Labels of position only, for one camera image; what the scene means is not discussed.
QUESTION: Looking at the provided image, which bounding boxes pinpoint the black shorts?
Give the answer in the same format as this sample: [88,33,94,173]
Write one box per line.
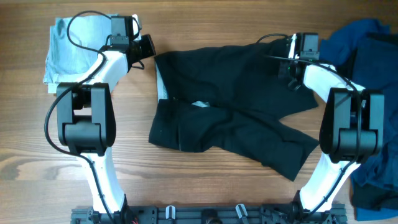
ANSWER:
[149,39,318,180]

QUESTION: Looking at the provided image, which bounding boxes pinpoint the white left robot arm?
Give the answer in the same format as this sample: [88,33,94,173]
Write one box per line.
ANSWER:
[48,14,155,223]

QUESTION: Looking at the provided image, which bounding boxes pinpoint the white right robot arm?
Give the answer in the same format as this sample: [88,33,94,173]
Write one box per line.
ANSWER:
[285,33,384,220]

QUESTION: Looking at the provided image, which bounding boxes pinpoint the folded light blue denim garment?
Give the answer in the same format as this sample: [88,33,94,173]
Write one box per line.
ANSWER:
[43,16,111,94]

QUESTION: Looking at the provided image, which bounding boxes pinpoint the dark blue garment pile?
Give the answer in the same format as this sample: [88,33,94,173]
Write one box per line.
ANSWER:
[320,19,397,221]

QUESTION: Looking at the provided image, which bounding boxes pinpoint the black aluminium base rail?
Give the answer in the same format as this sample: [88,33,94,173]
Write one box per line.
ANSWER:
[70,203,348,224]

